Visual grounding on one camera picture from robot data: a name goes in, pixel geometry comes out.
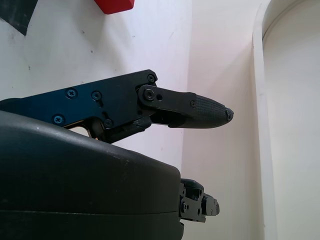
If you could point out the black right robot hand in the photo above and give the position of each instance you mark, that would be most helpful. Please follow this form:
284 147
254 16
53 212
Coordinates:
75 180

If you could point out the red block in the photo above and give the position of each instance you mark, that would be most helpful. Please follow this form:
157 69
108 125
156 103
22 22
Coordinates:
113 5

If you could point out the black tape strip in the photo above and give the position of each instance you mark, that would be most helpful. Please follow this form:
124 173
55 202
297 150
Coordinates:
15 15

